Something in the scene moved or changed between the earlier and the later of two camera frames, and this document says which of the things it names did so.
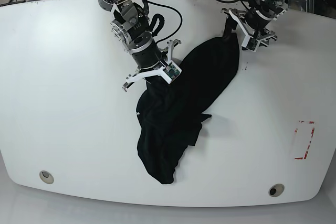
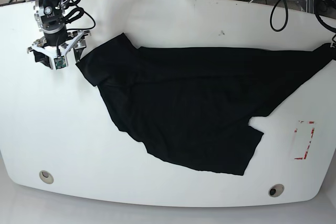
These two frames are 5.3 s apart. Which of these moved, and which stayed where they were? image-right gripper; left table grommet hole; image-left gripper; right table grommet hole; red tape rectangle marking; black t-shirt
Moved: black t-shirt; image-right gripper; image-left gripper
Stayed: right table grommet hole; red tape rectangle marking; left table grommet hole
